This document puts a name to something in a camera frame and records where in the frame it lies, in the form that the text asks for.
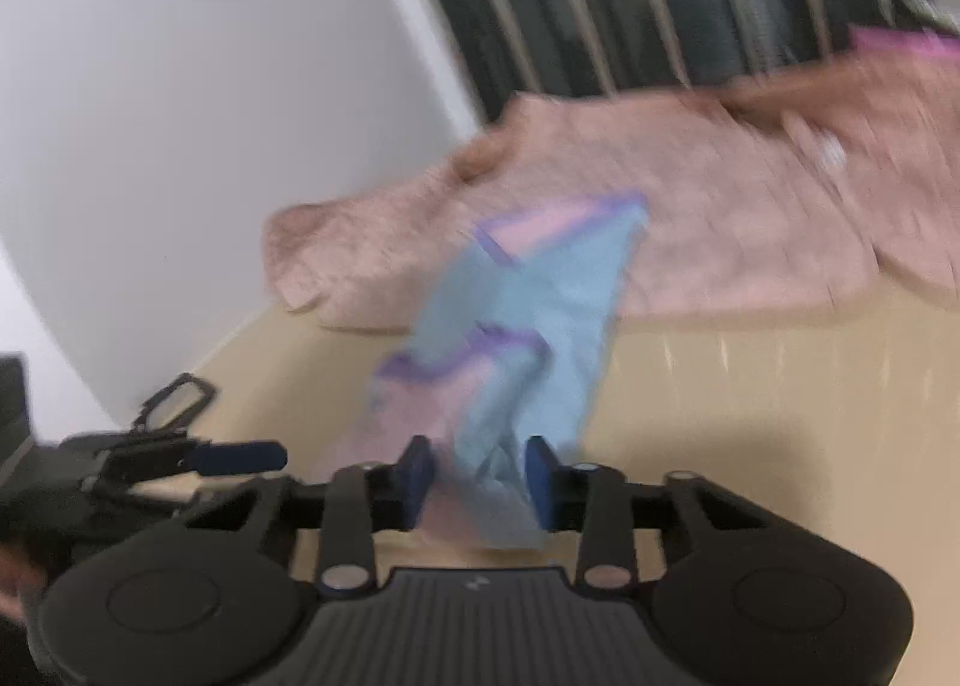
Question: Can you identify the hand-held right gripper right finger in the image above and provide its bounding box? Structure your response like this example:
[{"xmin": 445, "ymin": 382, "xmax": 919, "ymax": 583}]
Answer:
[{"xmin": 523, "ymin": 435, "xmax": 773, "ymax": 592}]

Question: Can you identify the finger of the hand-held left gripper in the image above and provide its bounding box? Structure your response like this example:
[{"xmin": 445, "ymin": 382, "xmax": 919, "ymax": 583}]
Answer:
[
  {"xmin": 112, "ymin": 438, "xmax": 289, "ymax": 481},
  {"xmin": 133, "ymin": 373, "xmax": 218, "ymax": 433}
]

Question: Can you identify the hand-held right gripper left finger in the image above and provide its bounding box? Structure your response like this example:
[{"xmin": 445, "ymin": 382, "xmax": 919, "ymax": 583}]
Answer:
[{"xmin": 180, "ymin": 435, "xmax": 436, "ymax": 594}]

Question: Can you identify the light blue pink purple-trimmed garment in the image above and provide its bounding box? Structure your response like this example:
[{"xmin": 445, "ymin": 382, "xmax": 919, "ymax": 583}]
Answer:
[{"xmin": 330, "ymin": 189, "xmax": 653, "ymax": 553}]

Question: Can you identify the person's left hand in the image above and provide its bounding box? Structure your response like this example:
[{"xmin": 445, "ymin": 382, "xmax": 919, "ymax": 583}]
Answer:
[{"xmin": 0, "ymin": 543, "xmax": 47, "ymax": 621}]

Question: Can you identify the salmon pink patterned blanket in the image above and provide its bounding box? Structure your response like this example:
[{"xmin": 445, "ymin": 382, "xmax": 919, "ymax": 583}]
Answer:
[{"xmin": 262, "ymin": 44, "xmax": 960, "ymax": 333}]

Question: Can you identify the magenta garment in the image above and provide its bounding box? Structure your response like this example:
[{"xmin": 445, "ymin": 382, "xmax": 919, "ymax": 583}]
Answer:
[{"xmin": 851, "ymin": 28, "xmax": 960, "ymax": 62}]

